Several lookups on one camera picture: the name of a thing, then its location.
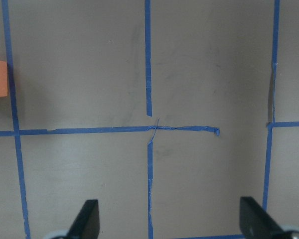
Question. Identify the brown paper table cover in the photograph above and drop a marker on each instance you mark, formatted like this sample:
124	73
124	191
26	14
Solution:
166	111

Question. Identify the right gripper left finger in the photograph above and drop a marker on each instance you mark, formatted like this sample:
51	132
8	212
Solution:
87	223

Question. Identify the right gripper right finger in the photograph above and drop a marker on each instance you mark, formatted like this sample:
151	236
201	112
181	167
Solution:
256	223

